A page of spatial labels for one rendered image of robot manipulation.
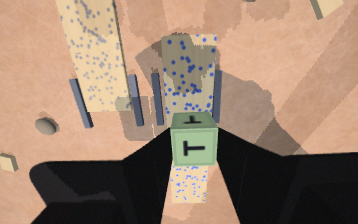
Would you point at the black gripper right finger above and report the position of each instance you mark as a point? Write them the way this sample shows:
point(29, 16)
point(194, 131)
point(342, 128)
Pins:
point(264, 186)

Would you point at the light green cube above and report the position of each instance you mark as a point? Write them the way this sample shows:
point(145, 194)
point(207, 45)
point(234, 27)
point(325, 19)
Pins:
point(194, 137)

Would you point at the small beige block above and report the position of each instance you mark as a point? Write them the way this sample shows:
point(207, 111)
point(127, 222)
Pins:
point(8, 162)

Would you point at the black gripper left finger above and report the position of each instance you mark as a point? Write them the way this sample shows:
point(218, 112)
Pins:
point(138, 182)

